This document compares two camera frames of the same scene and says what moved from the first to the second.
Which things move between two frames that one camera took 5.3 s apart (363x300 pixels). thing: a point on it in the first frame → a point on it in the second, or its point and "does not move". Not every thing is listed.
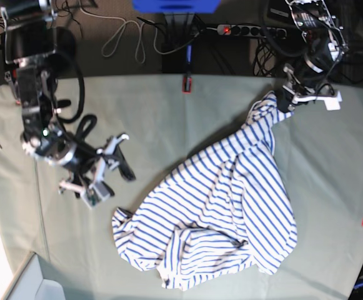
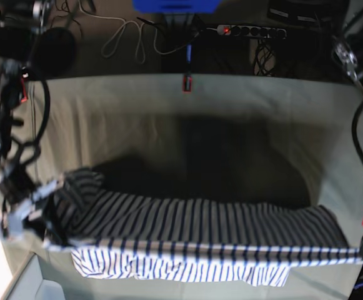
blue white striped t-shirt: (225, 210) → (114, 234)
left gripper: (113, 148) → (19, 199)
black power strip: (251, 30) does not move
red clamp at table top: (187, 80) does not move
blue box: (177, 6) does not move
